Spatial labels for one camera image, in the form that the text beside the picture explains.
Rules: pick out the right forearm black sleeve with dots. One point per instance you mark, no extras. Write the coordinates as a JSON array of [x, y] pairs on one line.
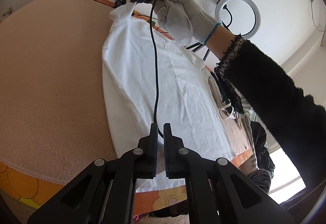
[[294, 120]]

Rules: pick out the white ring light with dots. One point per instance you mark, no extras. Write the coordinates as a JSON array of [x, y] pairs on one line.
[[239, 15]]

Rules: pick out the black tripod legs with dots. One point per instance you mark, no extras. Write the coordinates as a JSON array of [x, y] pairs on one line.
[[199, 49]]

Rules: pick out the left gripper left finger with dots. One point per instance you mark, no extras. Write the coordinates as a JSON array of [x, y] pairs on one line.
[[104, 191]]

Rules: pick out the right hand white glove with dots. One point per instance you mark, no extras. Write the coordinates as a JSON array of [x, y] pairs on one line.
[[185, 20]]

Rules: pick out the white t-shirt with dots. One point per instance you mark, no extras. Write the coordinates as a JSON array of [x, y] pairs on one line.
[[149, 78]]

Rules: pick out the beige fleece blanket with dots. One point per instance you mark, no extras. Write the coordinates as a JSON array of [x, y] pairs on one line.
[[53, 114]]

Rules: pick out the orange floral bed sheet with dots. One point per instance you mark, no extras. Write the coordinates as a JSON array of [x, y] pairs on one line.
[[31, 191]]

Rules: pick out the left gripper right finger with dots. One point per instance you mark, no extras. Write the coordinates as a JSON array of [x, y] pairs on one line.
[[217, 191]]

